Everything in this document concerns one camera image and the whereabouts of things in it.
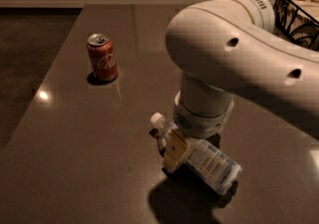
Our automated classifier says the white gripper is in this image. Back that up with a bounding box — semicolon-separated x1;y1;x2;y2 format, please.
162;92;234;173

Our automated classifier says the clear plastic water bottle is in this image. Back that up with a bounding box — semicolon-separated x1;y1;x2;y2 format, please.
150;112;242;195

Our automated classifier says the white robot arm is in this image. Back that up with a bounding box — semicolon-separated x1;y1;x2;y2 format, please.
165;0;319;139

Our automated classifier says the red coca-cola can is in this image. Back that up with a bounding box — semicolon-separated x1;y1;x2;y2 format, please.
87;33;118;82

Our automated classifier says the black wire basket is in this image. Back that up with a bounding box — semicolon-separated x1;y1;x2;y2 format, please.
273;0;319;51

